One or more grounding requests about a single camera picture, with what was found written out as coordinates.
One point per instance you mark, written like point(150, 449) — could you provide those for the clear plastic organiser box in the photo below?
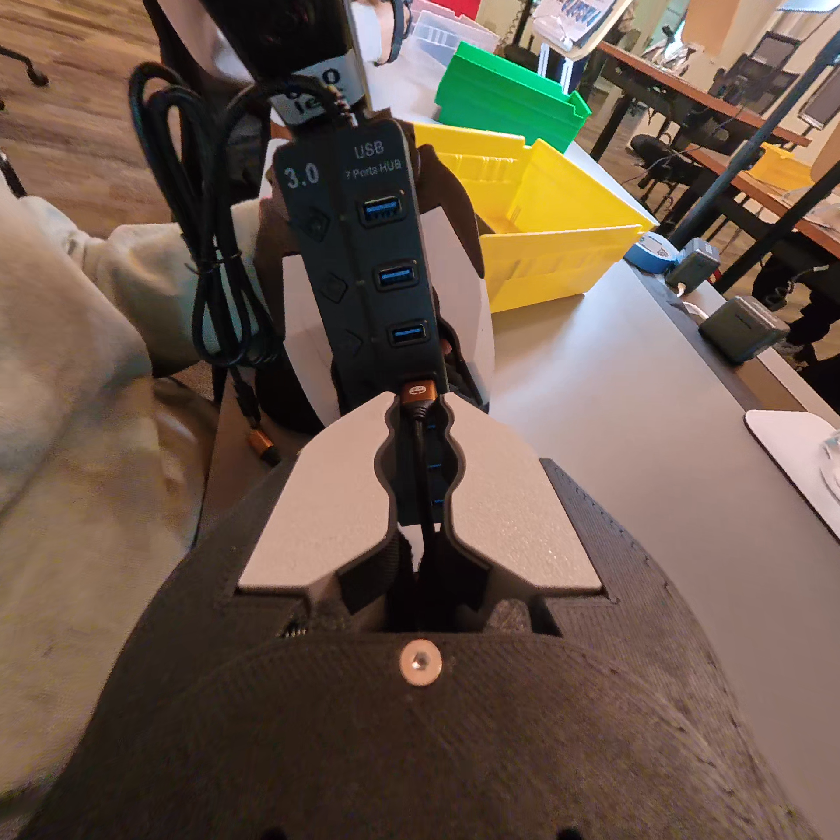
point(446, 39)

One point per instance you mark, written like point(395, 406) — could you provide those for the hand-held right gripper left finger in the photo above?
point(321, 512)

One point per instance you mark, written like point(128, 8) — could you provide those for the small yellow bin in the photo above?
point(781, 167)

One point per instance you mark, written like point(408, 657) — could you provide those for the green plastic bin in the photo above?
point(505, 98)

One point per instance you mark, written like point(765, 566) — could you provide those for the wooden office desk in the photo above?
point(663, 75)

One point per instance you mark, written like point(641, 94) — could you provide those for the blue tape roll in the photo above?
point(646, 257)

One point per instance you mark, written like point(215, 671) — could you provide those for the large grey power adapter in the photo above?
point(741, 328)

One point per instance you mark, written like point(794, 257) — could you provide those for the black tripod stand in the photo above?
point(754, 143)

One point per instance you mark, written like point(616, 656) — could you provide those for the small grey power adapter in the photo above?
point(695, 262)

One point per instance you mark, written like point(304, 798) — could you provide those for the person's pale clothing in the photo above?
point(65, 394)

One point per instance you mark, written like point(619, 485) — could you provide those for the yellow plastic bin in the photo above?
point(558, 262)

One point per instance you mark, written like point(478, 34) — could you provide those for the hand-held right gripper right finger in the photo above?
point(518, 518)

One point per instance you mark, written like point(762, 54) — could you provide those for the red plastic bin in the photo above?
point(459, 8)

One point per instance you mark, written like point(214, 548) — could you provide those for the wooden work table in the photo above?
point(787, 207)

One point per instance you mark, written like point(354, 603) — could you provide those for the black USB hub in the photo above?
point(341, 229)

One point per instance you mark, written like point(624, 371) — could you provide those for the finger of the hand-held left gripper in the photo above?
point(456, 275)
point(302, 315)

